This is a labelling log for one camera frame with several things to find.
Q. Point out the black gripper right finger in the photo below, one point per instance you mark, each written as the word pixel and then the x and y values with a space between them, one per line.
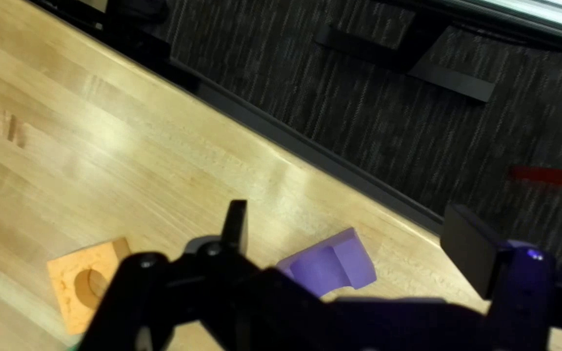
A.
pixel 473 251

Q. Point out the orange block with round hole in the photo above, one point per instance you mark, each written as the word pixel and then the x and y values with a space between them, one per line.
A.
pixel 87 284

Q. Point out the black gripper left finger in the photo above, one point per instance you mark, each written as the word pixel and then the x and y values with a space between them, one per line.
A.
pixel 237 225

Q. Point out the purple notched foam block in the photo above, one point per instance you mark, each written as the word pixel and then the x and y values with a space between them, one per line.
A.
pixel 330 264

